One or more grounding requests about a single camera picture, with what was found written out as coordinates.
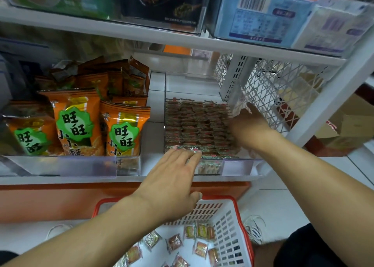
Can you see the person's right hand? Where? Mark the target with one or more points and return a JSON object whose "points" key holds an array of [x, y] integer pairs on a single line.
{"points": [[250, 128]]}

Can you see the person's left hand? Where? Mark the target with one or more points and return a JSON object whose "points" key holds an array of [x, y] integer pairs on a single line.
{"points": [[169, 185]]}

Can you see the row of small snack packets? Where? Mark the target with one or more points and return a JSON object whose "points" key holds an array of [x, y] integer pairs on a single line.
{"points": [[196, 126]]}

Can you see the pile of small snack packets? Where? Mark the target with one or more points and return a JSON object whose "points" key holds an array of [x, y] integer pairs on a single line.
{"points": [[175, 243]]}

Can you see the white basket with red rim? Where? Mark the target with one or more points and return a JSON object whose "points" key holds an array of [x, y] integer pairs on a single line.
{"points": [[231, 223]]}

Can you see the white metal shelf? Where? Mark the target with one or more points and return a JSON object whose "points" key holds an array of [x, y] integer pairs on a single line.
{"points": [[175, 40]]}

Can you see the person's right forearm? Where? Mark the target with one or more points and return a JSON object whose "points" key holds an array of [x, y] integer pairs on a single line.
{"points": [[324, 197]]}

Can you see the person's left forearm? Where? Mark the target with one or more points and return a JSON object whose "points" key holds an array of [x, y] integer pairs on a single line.
{"points": [[76, 240]]}

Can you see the person's right shoe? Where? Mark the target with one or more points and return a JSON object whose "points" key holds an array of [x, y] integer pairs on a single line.
{"points": [[256, 229]]}

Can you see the person's shoe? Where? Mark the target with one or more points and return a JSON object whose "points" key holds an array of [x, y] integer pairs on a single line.
{"points": [[58, 227], [256, 229]]}

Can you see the clear plastic shelf front guard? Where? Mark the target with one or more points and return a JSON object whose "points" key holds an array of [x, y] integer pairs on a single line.
{"points": [[64, 166]]}

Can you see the person's left shoe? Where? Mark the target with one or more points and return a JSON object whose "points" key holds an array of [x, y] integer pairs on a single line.
{"points": [[58, 227]]}

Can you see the person's right leg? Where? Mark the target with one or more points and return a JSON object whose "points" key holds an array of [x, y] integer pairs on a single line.
{"points": [[267, 255]]}

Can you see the orange shelf base panel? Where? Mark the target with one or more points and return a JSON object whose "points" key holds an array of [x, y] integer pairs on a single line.
{"points": [[47, 201]]}

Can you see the person's black shorts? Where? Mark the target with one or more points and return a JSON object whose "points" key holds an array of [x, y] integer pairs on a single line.
{"points": [[307, 246]]}

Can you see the white perforated side panel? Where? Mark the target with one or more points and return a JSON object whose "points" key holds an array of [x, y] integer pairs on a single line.
{"points": [[269, 88]]}

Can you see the brown cardboard box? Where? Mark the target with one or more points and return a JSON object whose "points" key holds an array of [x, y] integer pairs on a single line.
{"points": [[348, 126]]}

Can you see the group of orange snack bags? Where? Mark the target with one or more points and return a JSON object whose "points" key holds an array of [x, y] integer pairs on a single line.
{"points": [[79, 123]]}

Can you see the blue product box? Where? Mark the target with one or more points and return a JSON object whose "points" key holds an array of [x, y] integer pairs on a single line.
{"points": [[263, 18]]}

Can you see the black product box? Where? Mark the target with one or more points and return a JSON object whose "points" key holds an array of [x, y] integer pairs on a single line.
{"points": [[161, 5]]}

